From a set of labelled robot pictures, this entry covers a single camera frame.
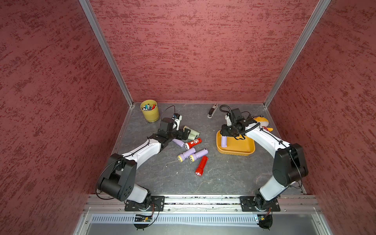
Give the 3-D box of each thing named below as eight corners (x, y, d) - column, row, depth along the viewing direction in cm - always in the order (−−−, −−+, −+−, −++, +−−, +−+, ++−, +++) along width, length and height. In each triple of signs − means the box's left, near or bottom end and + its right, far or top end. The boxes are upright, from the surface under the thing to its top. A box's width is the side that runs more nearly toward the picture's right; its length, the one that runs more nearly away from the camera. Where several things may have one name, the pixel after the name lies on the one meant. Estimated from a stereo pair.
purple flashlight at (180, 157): (180, 163, 90) (179, 160, 87) (177, 158, 92) (176, 156, 89) (196, 152, 95) (196, 149, 92) (193, 148, 96) (193, 145, 94)
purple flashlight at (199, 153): (191, 162, 90) (191, 160, 87) (188, 158, 92) (188, 156, 89) (208, 152, 94) (208, 150, 92) (205, 148, 96) (205, 146, 94)
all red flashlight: (194, 173, 86) (194, 172, 84) (202, 156, 93) (202, 154, 91) (201, 177, 84) (201, 175, 82) (208, 159, 92) (209, 157, 90)
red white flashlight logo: (186, 150, 95) (186, 148, 92) (184, 146, 97) (183, 143, 94) (202, 144, 98) (202, 141, 96) (200, 139, 101) (200, 137, 98)
